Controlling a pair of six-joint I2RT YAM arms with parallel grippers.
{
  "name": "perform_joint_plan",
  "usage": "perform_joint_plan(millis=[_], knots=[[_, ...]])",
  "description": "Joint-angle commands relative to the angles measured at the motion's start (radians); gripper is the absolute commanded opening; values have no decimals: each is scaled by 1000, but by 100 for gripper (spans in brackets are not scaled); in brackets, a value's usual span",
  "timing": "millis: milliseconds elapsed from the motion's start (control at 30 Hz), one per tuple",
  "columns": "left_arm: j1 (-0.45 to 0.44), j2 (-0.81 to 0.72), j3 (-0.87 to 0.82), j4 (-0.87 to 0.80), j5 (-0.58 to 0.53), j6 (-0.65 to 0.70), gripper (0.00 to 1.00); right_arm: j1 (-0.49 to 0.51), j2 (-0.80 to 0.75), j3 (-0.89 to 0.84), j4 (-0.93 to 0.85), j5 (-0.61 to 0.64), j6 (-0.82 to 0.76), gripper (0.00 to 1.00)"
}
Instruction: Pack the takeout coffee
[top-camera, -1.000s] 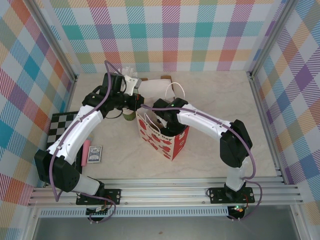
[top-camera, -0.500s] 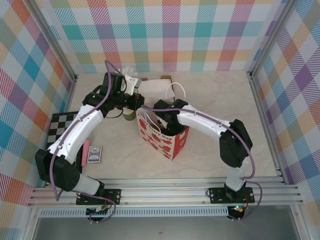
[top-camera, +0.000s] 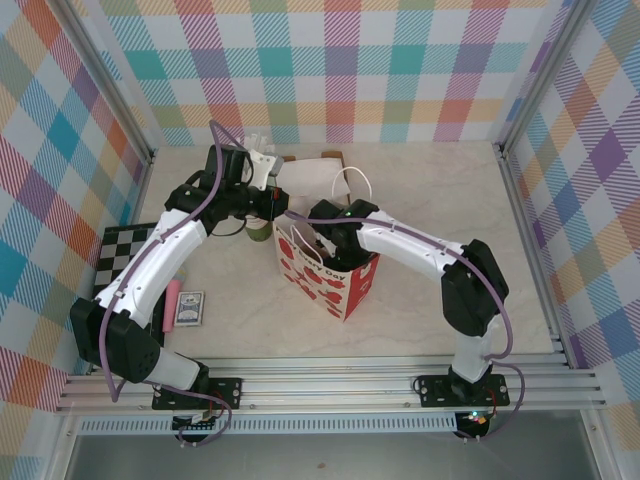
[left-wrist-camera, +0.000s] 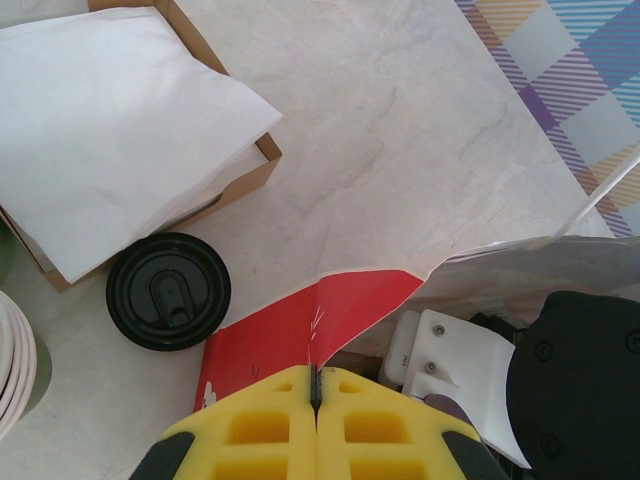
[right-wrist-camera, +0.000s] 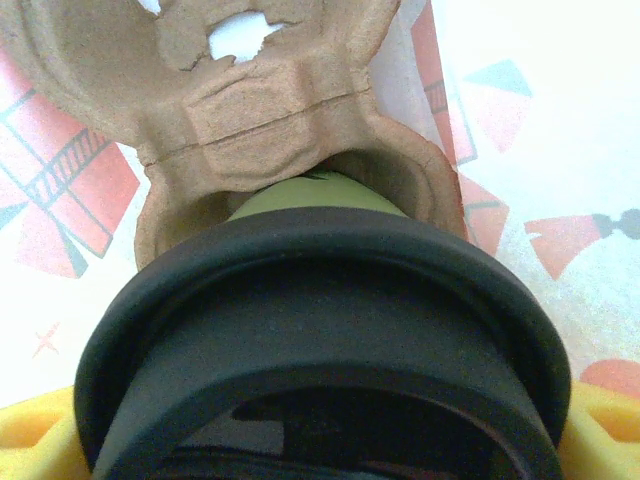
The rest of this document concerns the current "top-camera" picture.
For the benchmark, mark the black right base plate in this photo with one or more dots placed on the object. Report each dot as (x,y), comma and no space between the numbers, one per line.
(435,395)

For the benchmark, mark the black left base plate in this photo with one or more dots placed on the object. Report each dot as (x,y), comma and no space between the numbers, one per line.
(225,395)

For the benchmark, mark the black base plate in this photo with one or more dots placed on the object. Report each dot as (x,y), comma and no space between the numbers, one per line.
(435,395)
(225,395)

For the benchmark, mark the white red paper gift bag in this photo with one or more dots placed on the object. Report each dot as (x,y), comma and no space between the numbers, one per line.
(320,290)

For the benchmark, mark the pink toy microphone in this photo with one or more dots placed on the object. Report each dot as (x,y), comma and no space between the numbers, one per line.
(171,310)

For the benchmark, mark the black silver chessboard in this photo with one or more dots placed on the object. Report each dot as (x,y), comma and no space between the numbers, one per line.
(120,250)

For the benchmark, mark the white paper napkin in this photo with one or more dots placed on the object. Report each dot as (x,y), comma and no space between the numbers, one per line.
(310,175)

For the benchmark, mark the left circuit board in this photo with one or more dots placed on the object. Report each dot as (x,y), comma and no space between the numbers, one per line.
(197,425)

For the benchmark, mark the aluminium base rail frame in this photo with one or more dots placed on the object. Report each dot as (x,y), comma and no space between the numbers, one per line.
(325,387)

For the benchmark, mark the aluminium side rail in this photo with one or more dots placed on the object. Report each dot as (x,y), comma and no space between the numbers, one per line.
(525,240)

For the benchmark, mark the white napkins on tray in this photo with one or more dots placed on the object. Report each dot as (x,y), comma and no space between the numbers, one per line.
(332,154)

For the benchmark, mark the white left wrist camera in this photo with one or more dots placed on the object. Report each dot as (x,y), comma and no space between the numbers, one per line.
(262,167)

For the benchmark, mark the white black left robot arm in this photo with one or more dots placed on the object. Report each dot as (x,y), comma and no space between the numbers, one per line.
(150,260)

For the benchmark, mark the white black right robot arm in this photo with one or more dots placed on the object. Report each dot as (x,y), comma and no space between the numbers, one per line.
(410,240)

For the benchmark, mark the white wrapped straw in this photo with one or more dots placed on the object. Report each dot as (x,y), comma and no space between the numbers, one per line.
(251,141)
(260,139)
(270,148)

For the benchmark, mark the stack of paper cups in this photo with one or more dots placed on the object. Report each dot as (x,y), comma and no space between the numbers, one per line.
(256,232)

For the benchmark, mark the blue playing card box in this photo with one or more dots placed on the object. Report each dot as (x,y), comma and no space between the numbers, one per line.
(190,310)

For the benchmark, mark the right circuit board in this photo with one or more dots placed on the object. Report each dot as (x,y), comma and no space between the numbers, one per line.
(475,419)

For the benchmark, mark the aluminium corner post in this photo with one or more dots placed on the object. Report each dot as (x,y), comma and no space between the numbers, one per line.
(542,82)
(100,70)

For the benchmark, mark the circuit board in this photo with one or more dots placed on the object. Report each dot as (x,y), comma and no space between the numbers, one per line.
(475,419)
(197,425)

